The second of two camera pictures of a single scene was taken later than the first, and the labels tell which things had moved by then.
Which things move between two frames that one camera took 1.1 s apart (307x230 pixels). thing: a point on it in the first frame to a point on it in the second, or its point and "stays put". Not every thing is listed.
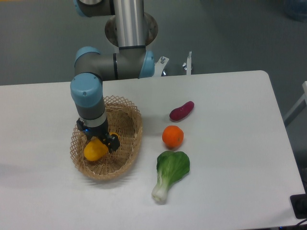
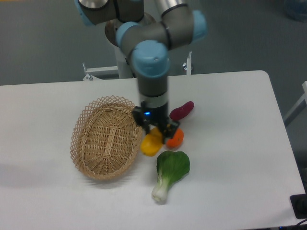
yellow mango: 95,149 to 151,143
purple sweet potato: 180,113 stays put
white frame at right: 298,107 stays put
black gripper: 112,141 to 155,115
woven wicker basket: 124,119 stays put
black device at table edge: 299,204 stays put
